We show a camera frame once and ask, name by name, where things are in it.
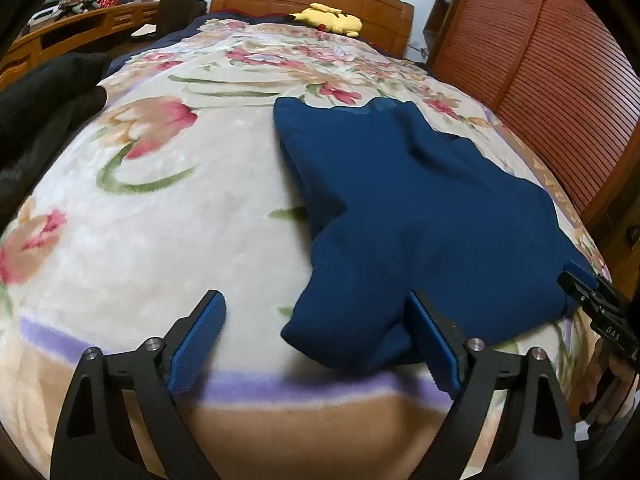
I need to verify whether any navy blue suit jacket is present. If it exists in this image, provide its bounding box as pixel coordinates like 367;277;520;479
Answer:
273;98;589;374

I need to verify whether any floral bed blanket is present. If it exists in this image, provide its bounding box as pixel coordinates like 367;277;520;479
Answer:
1;18;606;479

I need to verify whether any wooden louvered wardrobe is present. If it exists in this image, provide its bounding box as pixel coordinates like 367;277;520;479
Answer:
428;0;639;266

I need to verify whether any black garment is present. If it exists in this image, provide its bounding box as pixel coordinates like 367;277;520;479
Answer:
0;53;111;226

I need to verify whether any yellow plush toy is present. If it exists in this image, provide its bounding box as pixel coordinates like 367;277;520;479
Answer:
290;3;362;38

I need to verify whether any wooden desk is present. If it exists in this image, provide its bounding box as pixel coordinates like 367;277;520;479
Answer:
1;1;158;89

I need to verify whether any red basket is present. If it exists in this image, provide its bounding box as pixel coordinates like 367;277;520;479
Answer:
96;0;120;9

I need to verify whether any dark wooden chair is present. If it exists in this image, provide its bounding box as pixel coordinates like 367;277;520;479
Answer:
131;0;207;42

